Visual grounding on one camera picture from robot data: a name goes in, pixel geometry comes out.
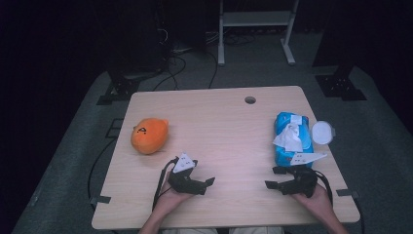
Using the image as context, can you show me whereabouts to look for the dark equipment tower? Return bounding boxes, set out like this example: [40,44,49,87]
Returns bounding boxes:
[106,0,169,79]

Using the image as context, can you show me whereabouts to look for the white wet wipe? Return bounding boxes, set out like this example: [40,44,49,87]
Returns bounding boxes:
[272,122,305,153]

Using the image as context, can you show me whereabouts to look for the white round pack lid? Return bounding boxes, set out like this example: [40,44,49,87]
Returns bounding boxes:
[311,120,336,146]

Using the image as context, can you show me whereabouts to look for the left hand-held gripper black cable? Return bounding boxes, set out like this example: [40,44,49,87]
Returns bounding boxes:
[151,156,180,213]

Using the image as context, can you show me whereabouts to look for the person's right hand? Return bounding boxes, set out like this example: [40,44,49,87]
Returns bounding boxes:
[291,183,334,215]

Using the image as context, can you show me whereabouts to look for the orange plush toy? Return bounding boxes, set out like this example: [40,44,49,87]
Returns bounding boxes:
[130,117,169,155]

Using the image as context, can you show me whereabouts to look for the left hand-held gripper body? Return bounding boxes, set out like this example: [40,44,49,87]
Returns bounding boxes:
[167,152,208,196]

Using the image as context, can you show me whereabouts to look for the right hand-held gripper black cable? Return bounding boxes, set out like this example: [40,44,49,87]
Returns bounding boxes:
[313,170,334,206]

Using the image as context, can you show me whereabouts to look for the black table edge clamp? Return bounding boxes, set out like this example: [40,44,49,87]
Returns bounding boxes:
[90,194,112,207]
[335,188,360,200]

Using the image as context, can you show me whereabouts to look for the black floor cable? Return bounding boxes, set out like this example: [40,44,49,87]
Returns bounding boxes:
[87,137,118,209]
[152,55,188,92]
[206,51,219,90]
[354,198,366,234]

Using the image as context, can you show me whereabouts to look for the black stand base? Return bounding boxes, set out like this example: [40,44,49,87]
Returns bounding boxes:
[314,64,368,101]
[95,69,142,106]

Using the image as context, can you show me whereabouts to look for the hand-held gripper black cable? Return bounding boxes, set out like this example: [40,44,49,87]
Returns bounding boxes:
[313,170,334,206]
[151,156,180,213]

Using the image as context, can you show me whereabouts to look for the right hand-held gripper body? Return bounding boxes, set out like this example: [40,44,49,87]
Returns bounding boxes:
[280,151,328,199]

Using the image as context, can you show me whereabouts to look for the white metal stand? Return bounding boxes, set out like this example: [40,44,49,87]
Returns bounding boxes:
[217,0,300,67]

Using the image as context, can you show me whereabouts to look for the person's left hand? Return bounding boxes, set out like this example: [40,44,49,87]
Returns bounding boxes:
[153,174,195,215]

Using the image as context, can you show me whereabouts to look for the blue wet wipes pack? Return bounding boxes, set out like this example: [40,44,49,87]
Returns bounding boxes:
[273,111,316,169]

